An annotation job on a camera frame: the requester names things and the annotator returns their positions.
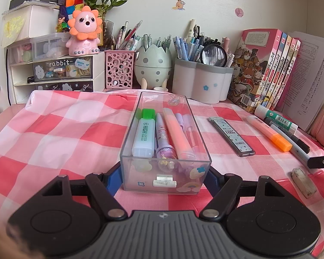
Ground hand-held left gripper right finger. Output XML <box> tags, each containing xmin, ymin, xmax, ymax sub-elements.
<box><xmin>199</xmin><ymin>167</ymin><xmax>297</xmax><ymax>220</ymax></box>

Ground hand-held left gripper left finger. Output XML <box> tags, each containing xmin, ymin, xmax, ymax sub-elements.
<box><xmin>30</xmin><ymin>163</ymin><xmax>128</xmax><ymax>220</ymax></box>

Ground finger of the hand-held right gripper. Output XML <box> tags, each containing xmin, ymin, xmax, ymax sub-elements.
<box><xmin>307</xmin><ymin>154</ymin><xmax>324</xmax><ymax>169</ymax></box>

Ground black marker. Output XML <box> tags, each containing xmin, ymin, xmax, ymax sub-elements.
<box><xmin>263</xmin><ymin>117</ymin><xmax>311</xmax><ymax>154</ymax></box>

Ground clear plastic organizer tray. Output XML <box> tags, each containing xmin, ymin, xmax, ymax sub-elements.
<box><xmin>119</xmin><ymin>91</ymin><xmax>212</xmax><ymax>195</ymax></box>

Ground dark pencil lead case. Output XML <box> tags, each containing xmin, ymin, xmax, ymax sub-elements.
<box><xmin>208</xmin><ymin>116</ymin><xmax>256</xmax><ymax>157</ymax></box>

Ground green highlighter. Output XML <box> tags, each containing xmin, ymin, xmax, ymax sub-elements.
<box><xmin>131</xmin><ymin>108</ymin><xmax>156</xmax><ymax>157</ymax></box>

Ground slim purple mechanical pencil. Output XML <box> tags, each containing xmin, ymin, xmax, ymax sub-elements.
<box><xmin>175</xmin><ymin>113</ymin><xmax>200</xmax><ymax>147</ymax></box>

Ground orange highlighter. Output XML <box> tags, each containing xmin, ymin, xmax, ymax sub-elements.
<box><xmin>246</xmin><ymin>115</ymin><xmax>293</xmax><ymax>152</ymax></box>

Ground pink highlighter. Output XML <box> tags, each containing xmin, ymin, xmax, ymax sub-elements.
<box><xmin>162</xmin><ymin>107</ymin><xmax>196</xmax><ymax>160</ymax></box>

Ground green and white glue stick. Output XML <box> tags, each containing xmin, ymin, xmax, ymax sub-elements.
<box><xmin>254</xmin><ymin>105</ymin><xmax>298</xmax><ymax>134</ymax></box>

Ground purple cartoon pen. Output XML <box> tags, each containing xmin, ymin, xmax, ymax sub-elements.
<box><xmin>154</xmin><ymin>113</ymin><xmax>178</xmax><ymax>168</ymax></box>

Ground dirty white eraser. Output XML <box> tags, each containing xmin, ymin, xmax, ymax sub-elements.
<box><xmin>291</xmin><ymin>167</ymin><xmax>317</xmax><ymax>198</ymax></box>

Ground pink checkered tablecloth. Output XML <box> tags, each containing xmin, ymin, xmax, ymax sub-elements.
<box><xmin>0</xmin><ymin>88</ymin><xmax>324</xmax><ymax>249</ymax></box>

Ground stack of paper booklets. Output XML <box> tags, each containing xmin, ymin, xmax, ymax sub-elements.
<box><xmin>282</xmin><ymin>31</ymin><xmax>324</xmax><ymax>131</ymax></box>

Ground white spine comic book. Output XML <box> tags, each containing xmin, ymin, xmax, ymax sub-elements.
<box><xmin>273</xmin><ymin>39</ymin><xmax>302</xmax><ymax>112</ymax></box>

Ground grey flower-shaped pen holder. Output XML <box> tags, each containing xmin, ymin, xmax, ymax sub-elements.
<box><xmin>172</xmin><ymin>57</ymin><xmax>234</xmax><ymax>105</ymax></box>

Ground red spine comic book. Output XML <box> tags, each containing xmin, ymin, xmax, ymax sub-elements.
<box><xmin>266</xmin><ymin>36</ymin><xmax>299</xmax><ymax>114</ymax></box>

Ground yellow spine comic book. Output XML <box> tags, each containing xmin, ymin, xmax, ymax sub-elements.
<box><xmin>260</xmin><ymin>34</ymin><xmax>294</xmax><ymax>115</ymax></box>

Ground blue spine comic book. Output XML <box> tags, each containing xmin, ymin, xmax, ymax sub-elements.
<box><xmin>255</xmin><ymin>32</ymin><xmax>289</xmax><ymax>115</ymax></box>

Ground pink perforated pen holder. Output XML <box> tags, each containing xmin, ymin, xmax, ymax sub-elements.
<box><xmin>105</xmin><ymin>50</ymin><xmax>136</xmax><ymax>89</ymax></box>

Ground white desktop drawer organiser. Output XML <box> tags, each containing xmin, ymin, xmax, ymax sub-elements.
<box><xmin>7</xmin><ymin>51</ymin><xmax>106</xmax><ymax>104</ymax></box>

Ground green egg-shaped pen holder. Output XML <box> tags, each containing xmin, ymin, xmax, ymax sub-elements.
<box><xmin>134</xmin><ymin>44</ymin><xmax>173</xmax><ymax>92</ymax></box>

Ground pink spine comic book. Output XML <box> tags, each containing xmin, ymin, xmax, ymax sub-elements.
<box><xmin>228</xmin><ymin>28</ymin><xmax>283</xmax><ymax>114</ymax></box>

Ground black magnifying glass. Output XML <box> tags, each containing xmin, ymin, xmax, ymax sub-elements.
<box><xmin>200</xmin><ymin>44</ymin><xmax>229</xmax><ymax>67</ymax></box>

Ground bunch of assorted pens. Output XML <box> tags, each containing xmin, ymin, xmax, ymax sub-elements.
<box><xmin>173</xmin><ymin>19</ymin><xmax>235</xmax><ymax>68</ymax></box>

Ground bunch of thin pens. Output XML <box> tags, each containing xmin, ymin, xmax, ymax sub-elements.
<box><xmin>112</xmin><ymin>20</ymin><xmax>143</xmax><ymax>52</ymax></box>

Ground dark glass vase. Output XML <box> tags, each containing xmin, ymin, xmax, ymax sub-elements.
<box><xmin>98</xmin><ymin>19</ymin><xmax>115</xmax><ymax>50</ymax></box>

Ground clear plastic drawer box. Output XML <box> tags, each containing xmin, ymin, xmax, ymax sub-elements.
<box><xmin>5</xmin><ymin>32</ymin><xmax>71</xmax><ymax>65</ymax></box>

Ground pink lion toy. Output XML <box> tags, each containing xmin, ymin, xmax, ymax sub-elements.
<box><xmin>65</xmin><ymin>5</ymin><xmax>102</xmax><ymax>57</ymax></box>

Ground small figurine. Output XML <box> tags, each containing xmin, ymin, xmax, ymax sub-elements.
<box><xmin>55</xmin><ymin>13</ymin><xmax>71</xmax><ymax>33</ymax></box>

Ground white storage box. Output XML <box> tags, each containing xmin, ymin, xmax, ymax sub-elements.
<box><xmin>1</xmin><ymin>4</ymin><xmax>61</xmax><ymax>42</ymax></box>

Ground colourful puzzle cube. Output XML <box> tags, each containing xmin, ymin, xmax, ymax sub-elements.
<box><xmin>65</xmin><ymin>0</ymin><xmax>85</xmax><ymax>10</ymax></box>

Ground yellow patterned paper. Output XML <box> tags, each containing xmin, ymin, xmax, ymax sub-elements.
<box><xmin>1</xmin><ymin>13</ymin><xmax>26</xmax><ymax>46</ymax></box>

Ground black cable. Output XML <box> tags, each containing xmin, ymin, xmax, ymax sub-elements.
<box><xmin>5</xmin><ymin>47</ymin><xmax>13</xmax><ymax>104</ymax></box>

